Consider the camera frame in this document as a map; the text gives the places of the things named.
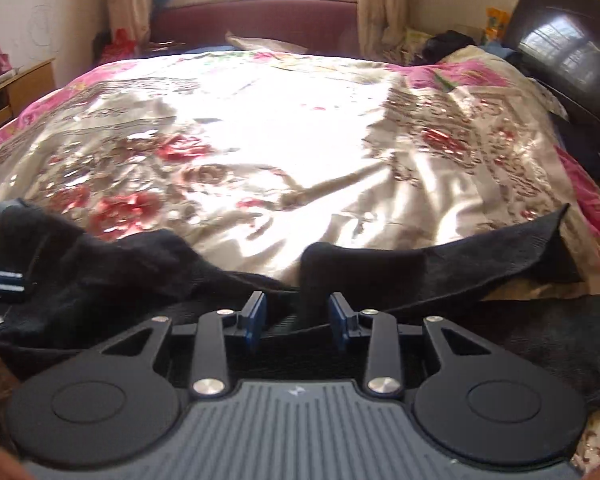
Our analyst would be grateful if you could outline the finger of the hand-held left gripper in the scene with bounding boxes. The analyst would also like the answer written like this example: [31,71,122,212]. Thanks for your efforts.
[0,258,25,284]
[0,282,27,307]

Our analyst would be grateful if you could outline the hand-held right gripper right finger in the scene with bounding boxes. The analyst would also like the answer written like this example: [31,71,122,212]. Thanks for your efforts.
[328,291,492,402]

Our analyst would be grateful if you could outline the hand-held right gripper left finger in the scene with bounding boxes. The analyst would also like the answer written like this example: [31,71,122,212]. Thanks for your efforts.
[100,291,268,399]

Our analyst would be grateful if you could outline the black pants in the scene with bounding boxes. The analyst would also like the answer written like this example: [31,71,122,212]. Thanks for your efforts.
[0,199,600,411]

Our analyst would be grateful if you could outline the wooden cabinet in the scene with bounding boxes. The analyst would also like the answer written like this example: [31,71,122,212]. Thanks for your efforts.
[0,57,57,137]

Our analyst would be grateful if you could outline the floral satin bedspread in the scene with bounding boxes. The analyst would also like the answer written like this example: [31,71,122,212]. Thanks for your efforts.
[0,46,600,480]

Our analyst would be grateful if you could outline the red bag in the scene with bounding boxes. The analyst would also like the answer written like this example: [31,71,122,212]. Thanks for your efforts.
[101,27,152,64]

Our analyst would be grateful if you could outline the beige pillow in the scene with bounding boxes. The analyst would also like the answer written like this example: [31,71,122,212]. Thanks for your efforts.
[224,30,312,57]

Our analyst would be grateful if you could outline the yellow floral cloth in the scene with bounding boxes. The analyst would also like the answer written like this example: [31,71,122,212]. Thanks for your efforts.
[404,27,435,55]

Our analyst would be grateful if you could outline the dark clothes pile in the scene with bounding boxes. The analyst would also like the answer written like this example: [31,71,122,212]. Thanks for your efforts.
[419,30,482,67]

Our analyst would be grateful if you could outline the maroon upholstered sofa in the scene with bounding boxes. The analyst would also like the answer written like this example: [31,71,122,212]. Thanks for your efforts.
[149,0,362,57]

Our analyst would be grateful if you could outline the beige curtain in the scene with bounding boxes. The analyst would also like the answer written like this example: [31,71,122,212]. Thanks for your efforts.
[356,0,417,57]
[101,0,157,52]

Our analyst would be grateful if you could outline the blue cloth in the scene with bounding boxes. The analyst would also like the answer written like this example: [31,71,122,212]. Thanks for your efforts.
[480,42,522,62]

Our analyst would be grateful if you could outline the dark wooden headboard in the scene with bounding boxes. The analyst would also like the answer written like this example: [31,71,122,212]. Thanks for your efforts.
[501,0,600,137]

